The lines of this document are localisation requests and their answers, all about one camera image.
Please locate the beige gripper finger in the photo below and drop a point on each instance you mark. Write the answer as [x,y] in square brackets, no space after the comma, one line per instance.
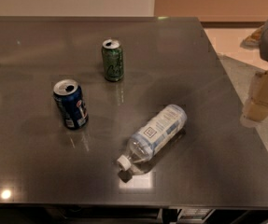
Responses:
[256,105]

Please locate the clear blue-label plastic bottle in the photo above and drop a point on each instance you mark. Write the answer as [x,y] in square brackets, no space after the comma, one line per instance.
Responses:
[144,144]

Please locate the white label under table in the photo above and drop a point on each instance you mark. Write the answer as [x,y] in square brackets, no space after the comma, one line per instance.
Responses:
[195,213]

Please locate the green soda can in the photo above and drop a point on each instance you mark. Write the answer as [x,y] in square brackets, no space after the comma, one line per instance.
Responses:
[112,55]

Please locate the blue soda can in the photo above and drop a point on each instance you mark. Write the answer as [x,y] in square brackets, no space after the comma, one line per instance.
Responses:
[68,97]

